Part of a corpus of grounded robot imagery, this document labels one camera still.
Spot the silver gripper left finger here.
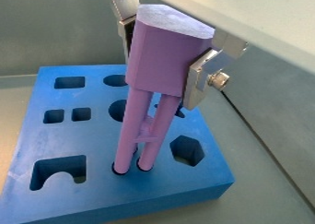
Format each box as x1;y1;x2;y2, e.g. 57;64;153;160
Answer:
111;0;139;58

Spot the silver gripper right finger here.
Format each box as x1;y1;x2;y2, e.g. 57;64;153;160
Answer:
181;29;247;110

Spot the purple three prong object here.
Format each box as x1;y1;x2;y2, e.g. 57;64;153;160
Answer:
113;5;213;174

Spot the blue foam shape board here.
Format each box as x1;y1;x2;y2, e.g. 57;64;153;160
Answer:
0;65;233;224

